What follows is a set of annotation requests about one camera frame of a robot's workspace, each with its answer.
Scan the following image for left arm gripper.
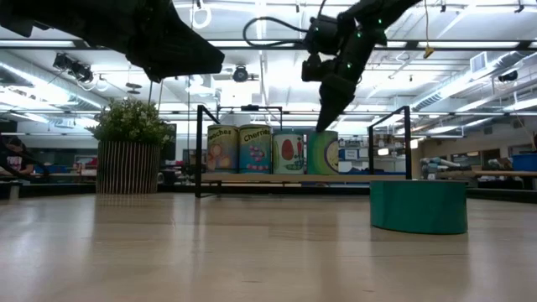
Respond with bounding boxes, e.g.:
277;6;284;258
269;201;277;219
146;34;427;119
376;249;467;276
0;0;227;83

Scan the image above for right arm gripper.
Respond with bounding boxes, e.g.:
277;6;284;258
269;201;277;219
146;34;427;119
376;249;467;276
314;30;378;133

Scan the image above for teal green pink can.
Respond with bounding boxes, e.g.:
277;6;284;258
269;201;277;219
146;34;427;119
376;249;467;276
305;129;340;175

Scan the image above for white olives can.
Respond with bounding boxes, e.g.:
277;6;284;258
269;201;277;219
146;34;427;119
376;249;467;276
271;133;306;175

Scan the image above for cherries label tin can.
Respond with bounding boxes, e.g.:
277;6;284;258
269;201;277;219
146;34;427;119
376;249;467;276
237;123;274;174

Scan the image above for peaches label tin can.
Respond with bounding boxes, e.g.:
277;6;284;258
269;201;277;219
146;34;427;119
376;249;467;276
206;124;240;174

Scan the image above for black ceiling track lights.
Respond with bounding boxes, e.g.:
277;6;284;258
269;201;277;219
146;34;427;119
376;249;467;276
52;52;96;84

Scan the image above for artificial plant in ribbed pot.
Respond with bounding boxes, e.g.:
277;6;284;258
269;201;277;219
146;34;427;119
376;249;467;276
86;98;175;195

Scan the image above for short teal can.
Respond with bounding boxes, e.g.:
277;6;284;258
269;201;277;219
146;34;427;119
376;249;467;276
369;179;469;235

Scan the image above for wooden background workbench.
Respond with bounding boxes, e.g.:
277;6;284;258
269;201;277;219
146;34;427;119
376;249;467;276
435;169;537;190

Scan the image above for person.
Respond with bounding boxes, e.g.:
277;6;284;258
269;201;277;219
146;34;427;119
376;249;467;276
0;136;37;176

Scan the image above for blue storage bin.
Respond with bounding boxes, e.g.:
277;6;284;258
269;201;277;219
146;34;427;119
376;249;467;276
510;153;537;173

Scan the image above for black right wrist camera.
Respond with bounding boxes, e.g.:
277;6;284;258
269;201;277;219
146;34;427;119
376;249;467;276
300;53;335;84

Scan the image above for black round ceiling camera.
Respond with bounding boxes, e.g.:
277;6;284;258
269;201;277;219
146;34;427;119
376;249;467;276
232;65;251;84

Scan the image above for wooden shelf with black frame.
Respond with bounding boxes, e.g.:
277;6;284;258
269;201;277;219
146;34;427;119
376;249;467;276
195;104;412;199

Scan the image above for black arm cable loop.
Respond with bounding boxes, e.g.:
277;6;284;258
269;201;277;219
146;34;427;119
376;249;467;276
242;15;314;48

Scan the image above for yellow tag on cord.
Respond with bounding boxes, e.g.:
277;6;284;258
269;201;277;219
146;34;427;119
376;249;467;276
422;0;435;60

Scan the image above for black metal table frame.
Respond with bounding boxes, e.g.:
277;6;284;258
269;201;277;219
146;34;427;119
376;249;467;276
0;180;537;206

